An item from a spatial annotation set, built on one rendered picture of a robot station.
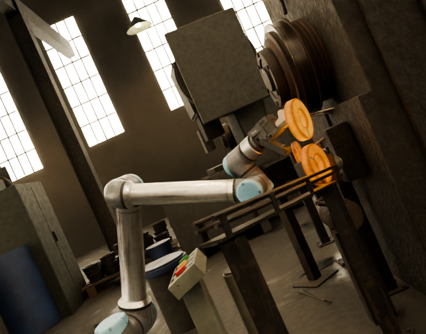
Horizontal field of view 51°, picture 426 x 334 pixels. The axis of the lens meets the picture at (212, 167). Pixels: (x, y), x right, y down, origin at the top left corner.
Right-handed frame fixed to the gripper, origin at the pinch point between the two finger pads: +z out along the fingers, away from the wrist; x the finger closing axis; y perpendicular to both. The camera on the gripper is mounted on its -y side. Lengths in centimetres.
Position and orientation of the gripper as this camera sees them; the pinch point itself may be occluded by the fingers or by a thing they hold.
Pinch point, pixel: (296, 114)
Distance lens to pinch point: 164.4
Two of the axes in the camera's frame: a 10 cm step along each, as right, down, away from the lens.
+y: -5.9, -7.9, 1.6
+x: 5.3, -2.3, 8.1
